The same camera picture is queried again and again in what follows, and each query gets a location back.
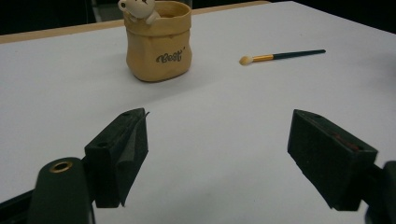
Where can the white table cover sheet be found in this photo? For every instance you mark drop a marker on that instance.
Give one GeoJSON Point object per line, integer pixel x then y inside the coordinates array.
{"type": "Point", "coordinates": [218, 124]}

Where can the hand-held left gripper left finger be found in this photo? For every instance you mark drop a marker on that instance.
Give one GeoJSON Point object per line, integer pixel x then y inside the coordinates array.
{"type": "Point", "coordinates": [109, 155]}

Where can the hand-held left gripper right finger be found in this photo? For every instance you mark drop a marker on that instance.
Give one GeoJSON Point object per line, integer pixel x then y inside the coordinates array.
{"type": "Point", "coordinates": [330, 155]}

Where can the tan pen pot with bear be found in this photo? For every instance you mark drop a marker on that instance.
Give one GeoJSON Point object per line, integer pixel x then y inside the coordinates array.
{"type": "Point", "coordinates": [152, 46]}

